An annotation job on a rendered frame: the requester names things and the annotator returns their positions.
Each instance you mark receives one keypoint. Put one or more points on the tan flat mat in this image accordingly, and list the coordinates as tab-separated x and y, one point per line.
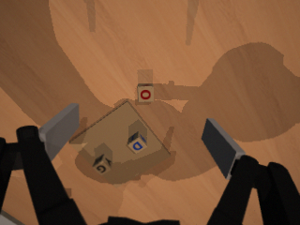
110	136

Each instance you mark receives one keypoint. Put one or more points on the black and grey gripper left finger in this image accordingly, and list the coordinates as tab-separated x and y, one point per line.
50	200

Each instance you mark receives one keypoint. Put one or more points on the tan wooden letter block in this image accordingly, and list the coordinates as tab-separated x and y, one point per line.
102	164
137	142
145	92

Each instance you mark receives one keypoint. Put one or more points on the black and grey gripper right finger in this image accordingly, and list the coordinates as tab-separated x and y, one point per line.
278	196

